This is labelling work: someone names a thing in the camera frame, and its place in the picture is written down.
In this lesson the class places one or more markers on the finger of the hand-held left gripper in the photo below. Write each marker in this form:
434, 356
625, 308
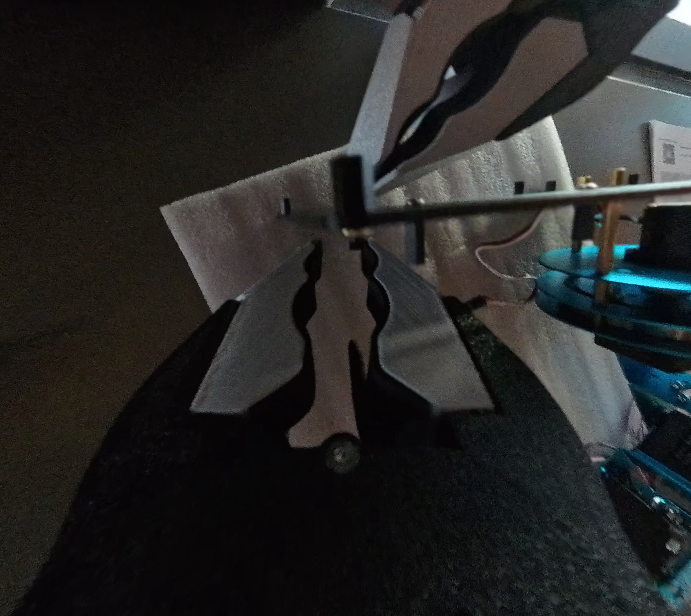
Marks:
442, 6
529, 71

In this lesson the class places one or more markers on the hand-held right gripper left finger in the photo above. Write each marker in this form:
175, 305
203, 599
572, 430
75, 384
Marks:
253, 351

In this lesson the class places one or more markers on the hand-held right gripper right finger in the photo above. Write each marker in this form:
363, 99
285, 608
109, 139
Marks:
432, 351

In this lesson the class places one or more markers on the silver machine screw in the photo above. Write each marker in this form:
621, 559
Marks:
356, 233

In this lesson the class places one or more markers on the blue toy robot arm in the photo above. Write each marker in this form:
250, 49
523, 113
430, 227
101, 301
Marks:
594, 281

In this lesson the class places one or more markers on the small black standoff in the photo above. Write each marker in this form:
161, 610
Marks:
351, 189

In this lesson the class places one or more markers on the dark grey desk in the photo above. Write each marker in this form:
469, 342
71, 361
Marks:
108, 195

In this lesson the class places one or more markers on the white foam sheet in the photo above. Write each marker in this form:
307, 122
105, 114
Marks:
226, 227

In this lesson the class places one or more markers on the printed instruction manual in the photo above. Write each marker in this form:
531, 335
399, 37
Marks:
672, 152

